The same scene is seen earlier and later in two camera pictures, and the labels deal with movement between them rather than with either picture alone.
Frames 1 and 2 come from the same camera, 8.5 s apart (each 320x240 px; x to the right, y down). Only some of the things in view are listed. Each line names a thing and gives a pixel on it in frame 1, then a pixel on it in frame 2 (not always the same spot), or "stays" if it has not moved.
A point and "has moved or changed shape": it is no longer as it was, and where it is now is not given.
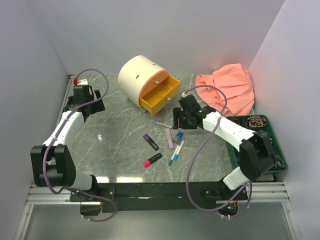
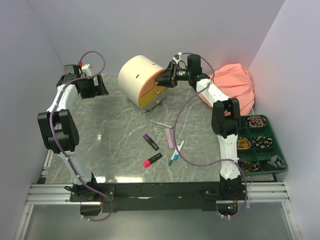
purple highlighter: x=147 y=138 stays
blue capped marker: x=176 y=156 stays
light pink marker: x=169 y=139 stays
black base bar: x=158 y=197 stays
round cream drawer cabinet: x=146 y=83 has moved or changed shape
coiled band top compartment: x=256 y=121 stays
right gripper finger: x=176 y=116 to x=169 y=83
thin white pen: x=169 y=126 stays
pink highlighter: x=146 y=163 stays
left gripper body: x=94 y=108 to x=87 y=86
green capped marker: x=171 y=160 stays
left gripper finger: x=100 y=102 to x=100 y=89
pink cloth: x=235 y=81 stays
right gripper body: x=184 y=122 to x=182 y=74
